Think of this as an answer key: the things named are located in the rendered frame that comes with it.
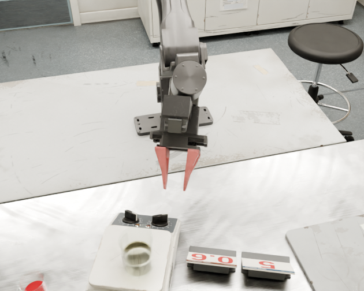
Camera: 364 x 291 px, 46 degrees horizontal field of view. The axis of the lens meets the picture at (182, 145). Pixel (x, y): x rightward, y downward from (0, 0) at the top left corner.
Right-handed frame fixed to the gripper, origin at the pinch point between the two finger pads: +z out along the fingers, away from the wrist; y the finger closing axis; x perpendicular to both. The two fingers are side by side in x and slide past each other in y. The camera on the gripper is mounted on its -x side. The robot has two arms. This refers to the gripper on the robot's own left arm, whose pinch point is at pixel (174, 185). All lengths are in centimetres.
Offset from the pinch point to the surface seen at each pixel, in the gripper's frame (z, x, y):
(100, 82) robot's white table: -29, 43, -29
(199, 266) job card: 14.0, 2.5, 5.7
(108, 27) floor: -128, 249, -91
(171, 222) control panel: 6.8, 5.9, -0.5
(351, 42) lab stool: -76, 117, 62
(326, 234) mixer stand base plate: 6.3, 10.2, 29.7
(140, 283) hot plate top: 16.0, -8.3, -3.1
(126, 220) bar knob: 7.2, 3.6, -8.8
